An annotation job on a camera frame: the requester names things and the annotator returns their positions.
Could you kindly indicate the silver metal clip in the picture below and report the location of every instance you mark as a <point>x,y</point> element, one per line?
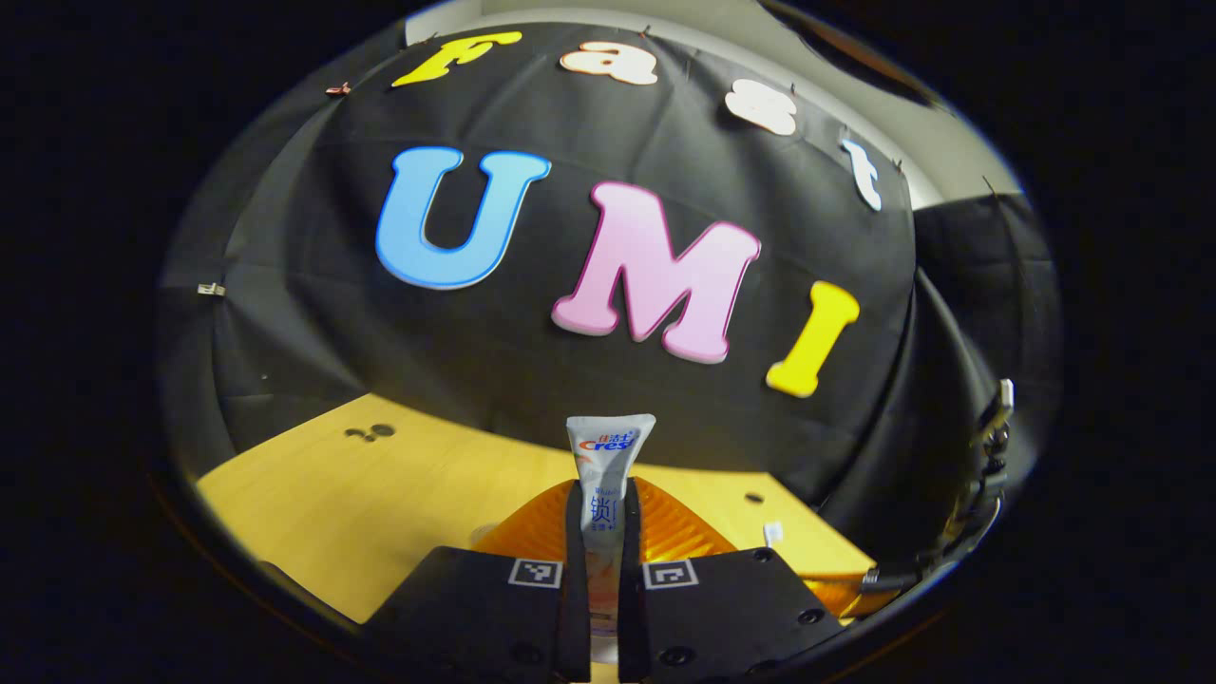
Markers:
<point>211,289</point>

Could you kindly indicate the white toothpaste tube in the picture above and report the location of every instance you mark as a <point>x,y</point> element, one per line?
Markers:
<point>608,456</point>

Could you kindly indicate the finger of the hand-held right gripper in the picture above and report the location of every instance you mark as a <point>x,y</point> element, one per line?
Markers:
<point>855,597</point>

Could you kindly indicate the dark side cloth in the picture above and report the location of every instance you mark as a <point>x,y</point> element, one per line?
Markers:
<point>988,285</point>

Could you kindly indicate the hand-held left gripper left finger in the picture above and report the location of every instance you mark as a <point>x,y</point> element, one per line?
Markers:
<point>578,589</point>

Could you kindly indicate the black backdrop cloth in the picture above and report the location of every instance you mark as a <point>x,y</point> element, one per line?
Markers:
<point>475,342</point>

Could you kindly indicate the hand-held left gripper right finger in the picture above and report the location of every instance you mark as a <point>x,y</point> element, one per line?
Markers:
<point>630,589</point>

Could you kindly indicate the wooden desktop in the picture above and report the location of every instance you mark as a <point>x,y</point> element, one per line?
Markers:
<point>380,513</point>

